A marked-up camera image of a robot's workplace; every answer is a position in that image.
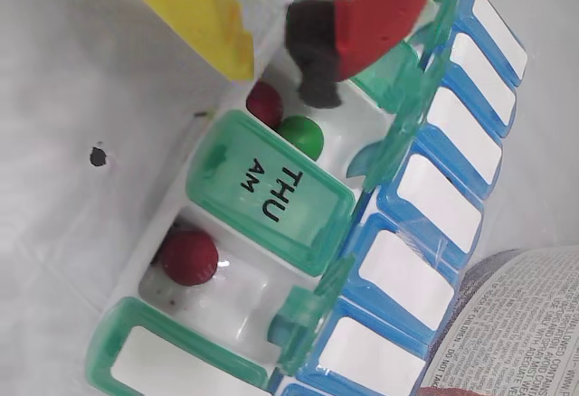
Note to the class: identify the weekly pill organizer box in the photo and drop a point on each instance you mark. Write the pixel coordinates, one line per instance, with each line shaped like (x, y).
(271, 179)

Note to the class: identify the printed label spray can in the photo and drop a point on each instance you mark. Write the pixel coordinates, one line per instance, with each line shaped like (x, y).
(520, 314)

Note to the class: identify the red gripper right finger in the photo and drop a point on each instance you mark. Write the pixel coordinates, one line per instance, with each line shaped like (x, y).
(384, 7)

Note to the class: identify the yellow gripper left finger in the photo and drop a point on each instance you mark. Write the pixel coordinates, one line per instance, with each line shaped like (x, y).
(190, 7)

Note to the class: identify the red round pill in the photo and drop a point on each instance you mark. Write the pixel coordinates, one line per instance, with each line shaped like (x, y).
(190, 258)
(264, 104)

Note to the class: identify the green round pill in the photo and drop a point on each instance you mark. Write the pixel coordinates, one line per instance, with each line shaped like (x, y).
(300, 136)

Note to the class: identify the white tablecloth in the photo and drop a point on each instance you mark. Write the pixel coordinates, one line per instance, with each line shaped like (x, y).
(68, 97)

